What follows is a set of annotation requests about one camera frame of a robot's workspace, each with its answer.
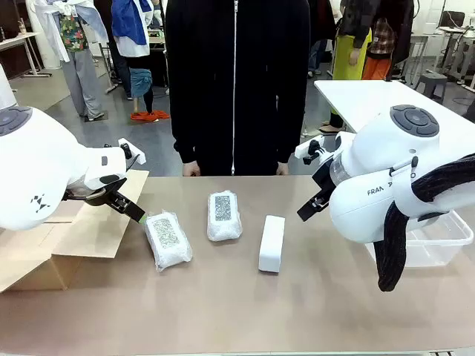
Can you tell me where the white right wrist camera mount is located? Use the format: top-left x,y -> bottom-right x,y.
295,137 -> 337,166

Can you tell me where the white desk with black legs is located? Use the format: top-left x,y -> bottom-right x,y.
436,10 -> 475,90

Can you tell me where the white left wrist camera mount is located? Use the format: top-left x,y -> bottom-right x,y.
117,137 -> 146,165

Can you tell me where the person in yellow apron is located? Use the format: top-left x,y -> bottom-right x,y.
319,0 -> 415,134

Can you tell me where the light wooden desk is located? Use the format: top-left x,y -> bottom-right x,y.
0,31 -> 52,79

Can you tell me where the person in blue white top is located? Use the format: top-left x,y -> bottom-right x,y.
110,0 -> 171,122

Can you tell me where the orange cloth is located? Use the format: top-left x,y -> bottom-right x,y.
130,110 -> 171,122

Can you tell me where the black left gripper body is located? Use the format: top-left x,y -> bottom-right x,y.
65,179 -> 128,208

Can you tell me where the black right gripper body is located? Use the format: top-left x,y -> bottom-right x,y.
311,159 -> 337,200

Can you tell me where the black braided cable sleeve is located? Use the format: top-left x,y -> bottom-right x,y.
373,154 -> 475,293

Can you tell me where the white unwrapped clock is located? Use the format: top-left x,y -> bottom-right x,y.
258,214 -> 286,275

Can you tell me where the bubble clock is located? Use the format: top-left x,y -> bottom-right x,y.
143,209 -> 194,274
206,189 -> 243,243

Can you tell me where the brown cardboard box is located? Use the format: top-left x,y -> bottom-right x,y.
0,170 -> 150,294

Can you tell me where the person in black jacket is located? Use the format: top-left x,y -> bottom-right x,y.
165,0 -> 311,177

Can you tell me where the grey stool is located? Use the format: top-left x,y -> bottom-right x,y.
414,73 -> 449,105

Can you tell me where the person in floral shirt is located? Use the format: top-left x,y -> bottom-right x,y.
27,0 -> 109,122

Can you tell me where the person's right forearm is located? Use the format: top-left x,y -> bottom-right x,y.
171,85 -> 203,172

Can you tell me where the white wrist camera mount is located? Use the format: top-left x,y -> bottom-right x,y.
295,137 -> 337,166
117,137 -> 146,165

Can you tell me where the clear plastic container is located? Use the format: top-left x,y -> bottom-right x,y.
364,209 -> 475,268

